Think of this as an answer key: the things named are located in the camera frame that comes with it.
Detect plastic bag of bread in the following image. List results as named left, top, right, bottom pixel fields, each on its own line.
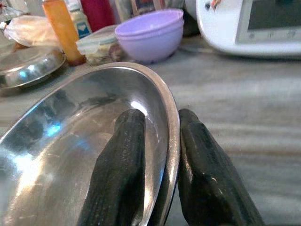
left=4, top=15, right=62, bottom=48

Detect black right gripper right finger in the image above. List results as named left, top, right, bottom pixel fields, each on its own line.
left=177, top=108, right=265, bottom=226

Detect red container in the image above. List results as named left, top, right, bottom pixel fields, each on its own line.
left=80, top=0, right=116, bottom=32

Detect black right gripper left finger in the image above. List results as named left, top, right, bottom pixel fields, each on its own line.
left=77, top=109, right=146, bottom=226

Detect white kitchen appliance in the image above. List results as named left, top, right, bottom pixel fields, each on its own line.
left=196, top=0, right=301, bottom=57

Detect large steel plate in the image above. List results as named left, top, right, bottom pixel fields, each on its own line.
left=0, top=61, right=181, bottom=226

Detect orange sauce bottle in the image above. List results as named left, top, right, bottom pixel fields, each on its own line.
left=42, top=0, right=87, bottom=66

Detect white condiment bottle blue label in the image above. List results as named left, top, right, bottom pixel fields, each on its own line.
left=65, top=0, right=93, bottom=40

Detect clear plastic food container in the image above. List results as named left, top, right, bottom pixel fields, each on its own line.
left=76, top=25, right=122, bottom=66

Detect purple plastic bowl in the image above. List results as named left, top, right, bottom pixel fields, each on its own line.
left=116, top=20, right=185, bottom=38
left=114, top=8, right=184, bottom=64

